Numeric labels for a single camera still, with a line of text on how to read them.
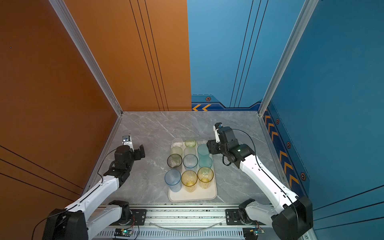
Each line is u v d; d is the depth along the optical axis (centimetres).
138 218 74
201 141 99
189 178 76
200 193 82
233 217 73
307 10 71
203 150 95
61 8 70
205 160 85
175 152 91
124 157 63
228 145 57
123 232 71
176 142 97
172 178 80
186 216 75
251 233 70
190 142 97
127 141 74
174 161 87
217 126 68
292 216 37
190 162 84
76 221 40
